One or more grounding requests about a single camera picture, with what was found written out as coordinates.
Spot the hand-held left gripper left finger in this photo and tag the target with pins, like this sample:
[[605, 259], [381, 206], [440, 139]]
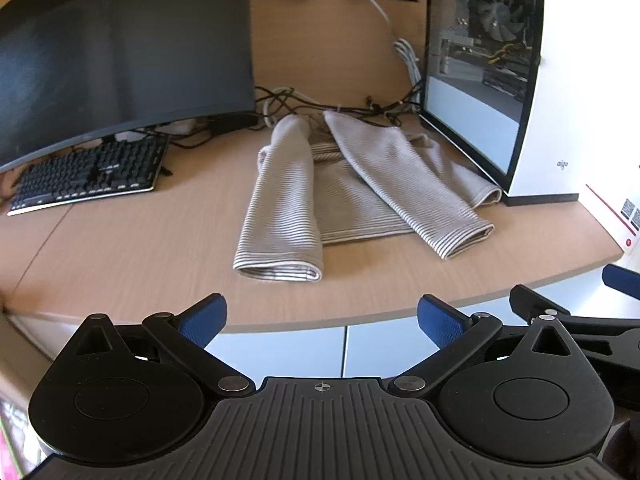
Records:
[[202, 321]]

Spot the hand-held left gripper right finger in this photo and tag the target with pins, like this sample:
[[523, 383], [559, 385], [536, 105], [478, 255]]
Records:
[[442, 322]]

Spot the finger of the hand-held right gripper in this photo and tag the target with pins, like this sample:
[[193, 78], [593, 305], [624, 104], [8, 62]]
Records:
[[610, 332], [622, 282]]

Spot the grey striped sweater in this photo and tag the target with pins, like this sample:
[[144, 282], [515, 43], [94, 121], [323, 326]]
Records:
[[345, 195]]

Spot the white box with red label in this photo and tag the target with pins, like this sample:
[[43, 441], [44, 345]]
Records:
[[612, 210]]

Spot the white under-desk cabinet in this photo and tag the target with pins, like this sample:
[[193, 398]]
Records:
[[370, 350]]

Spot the black keyboard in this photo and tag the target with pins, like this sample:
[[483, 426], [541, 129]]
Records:
[[90, 172]]

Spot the white power strip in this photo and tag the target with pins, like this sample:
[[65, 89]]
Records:
[[170, 127]]

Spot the black monitor stand base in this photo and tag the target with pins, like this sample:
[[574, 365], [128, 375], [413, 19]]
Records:
[[232, 122]]

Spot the white computer case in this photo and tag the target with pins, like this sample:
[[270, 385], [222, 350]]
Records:
[[565, 85]]

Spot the black curved monitor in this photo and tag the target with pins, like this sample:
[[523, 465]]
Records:
[[125, 50]]

